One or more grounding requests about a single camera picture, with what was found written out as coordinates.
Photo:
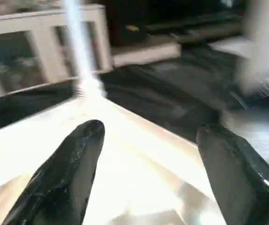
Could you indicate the black equipment box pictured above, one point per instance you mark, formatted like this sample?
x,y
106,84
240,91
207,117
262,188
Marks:
x,y
132,23

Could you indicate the white drawer unit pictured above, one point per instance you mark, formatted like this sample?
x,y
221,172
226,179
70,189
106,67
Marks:
x,y
146,54

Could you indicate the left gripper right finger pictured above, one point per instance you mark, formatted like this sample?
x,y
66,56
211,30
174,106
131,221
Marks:
x,y
242,178

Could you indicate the white plastic table top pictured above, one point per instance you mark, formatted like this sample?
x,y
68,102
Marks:
x,y
134,168

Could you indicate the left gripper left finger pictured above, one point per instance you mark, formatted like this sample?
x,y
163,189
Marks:
x,y
59,183

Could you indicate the white glass door cabinet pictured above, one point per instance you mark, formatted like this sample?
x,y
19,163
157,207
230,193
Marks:
x,y
31,47

